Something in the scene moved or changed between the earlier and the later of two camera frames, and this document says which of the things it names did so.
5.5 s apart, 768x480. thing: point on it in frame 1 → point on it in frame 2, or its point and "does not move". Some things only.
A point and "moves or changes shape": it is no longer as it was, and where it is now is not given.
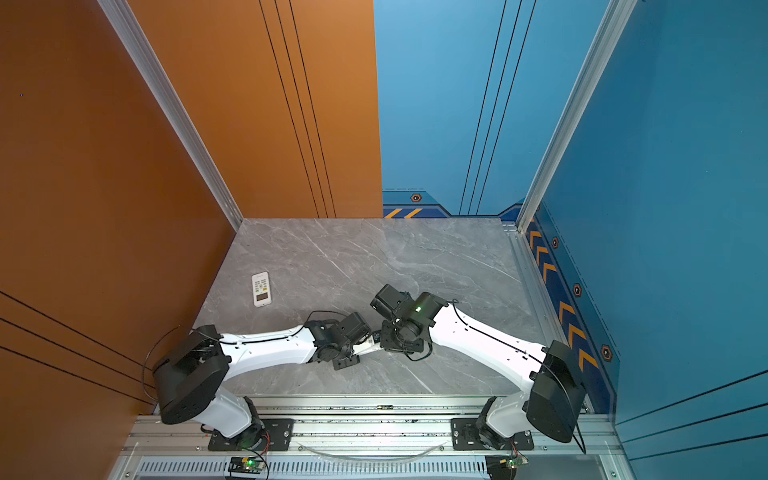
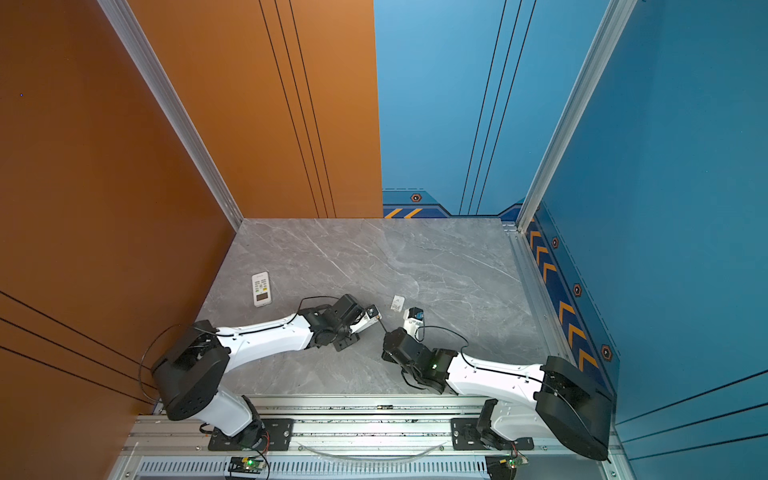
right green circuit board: [517, 461] does not move
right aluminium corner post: [615, 17] does not move
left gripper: [349, 362] → [355, 339]
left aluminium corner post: [124, 19] does not move
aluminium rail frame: [362, 438] does not move
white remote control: [261, 289] does not move
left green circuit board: [246, 465] does not move
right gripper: [387, 345] → [386, 355]
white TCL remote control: [367, 346] moves or changes shape
